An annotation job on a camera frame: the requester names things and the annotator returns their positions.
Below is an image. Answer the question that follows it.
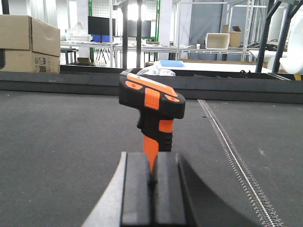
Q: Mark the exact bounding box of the lower stacked cardboard box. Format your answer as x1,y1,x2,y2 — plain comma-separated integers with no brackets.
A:
0,50,60,73

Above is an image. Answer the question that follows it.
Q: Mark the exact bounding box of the metal frame workbench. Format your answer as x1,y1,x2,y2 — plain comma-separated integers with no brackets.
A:
114,44,258,62

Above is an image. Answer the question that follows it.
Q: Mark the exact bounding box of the orange black barcode scanner gun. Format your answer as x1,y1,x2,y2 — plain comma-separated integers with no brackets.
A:
118,73,186,172

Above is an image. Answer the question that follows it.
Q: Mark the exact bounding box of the blue flat tray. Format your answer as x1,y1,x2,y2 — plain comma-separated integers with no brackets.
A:
160,60,184,67

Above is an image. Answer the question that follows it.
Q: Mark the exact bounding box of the open brown cardboard box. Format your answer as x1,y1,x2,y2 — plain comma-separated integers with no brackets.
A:
222,25,241,47

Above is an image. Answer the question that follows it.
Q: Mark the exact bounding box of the beige plastic bin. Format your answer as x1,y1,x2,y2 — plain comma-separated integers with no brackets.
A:
205,33,230,50

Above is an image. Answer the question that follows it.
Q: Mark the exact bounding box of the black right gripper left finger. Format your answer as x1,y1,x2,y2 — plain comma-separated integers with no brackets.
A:
82,152,151,227

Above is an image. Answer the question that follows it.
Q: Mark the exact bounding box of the crumpled clear plastic bag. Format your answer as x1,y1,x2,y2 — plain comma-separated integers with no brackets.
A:
136,65,176,76

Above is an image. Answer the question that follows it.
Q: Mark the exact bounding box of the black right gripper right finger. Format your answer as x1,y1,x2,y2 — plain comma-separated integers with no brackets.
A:
154,152,256,227

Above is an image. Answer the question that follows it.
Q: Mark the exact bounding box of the black computer monitor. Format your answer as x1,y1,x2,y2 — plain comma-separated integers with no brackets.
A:
88,16,110,35

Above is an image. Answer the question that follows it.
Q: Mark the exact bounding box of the large white cylinder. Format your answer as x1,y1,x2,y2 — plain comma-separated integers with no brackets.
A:
279,10,303,74

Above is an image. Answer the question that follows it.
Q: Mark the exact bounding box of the white wire basket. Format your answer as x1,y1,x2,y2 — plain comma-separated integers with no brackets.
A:
65,29,92,43

